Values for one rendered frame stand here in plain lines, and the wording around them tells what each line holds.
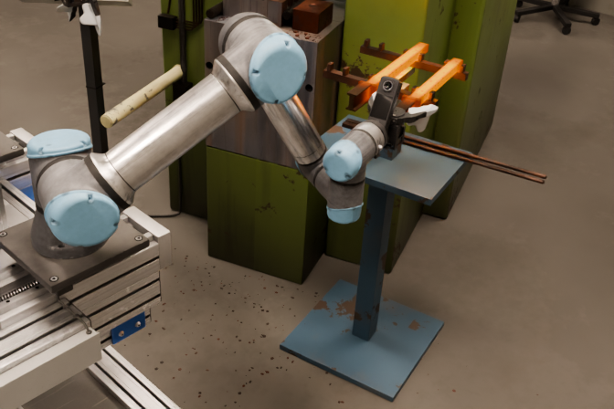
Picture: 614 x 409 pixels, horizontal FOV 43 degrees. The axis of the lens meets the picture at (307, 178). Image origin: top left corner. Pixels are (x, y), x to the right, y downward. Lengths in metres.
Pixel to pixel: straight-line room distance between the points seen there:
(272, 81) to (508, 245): 1.93
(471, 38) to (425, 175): 0.87
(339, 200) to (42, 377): 0.67
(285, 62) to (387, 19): 1.09
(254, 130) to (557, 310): 1.23
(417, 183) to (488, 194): 1.38
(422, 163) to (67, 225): 1.10
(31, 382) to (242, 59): 0.69
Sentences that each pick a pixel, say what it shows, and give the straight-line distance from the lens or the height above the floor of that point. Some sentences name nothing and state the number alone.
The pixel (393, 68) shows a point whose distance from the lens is 2.02.
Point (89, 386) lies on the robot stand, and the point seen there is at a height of 0.21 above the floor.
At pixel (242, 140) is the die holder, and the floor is 0.53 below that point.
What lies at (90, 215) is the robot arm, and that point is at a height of 1.00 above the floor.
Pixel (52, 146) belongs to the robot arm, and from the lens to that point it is 1.47.
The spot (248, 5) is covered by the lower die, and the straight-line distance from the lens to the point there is 2.43.
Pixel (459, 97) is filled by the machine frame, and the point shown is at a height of 0.55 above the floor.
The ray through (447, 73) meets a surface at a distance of 2.04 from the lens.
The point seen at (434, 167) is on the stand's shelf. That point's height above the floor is 0.70.
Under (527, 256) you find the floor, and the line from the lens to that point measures 3.10.
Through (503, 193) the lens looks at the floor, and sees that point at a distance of 3.45.
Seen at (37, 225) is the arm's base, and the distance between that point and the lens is 1.58.
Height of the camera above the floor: 1.76
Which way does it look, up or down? 32 degrees down
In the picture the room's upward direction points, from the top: 4 degrees clockwise
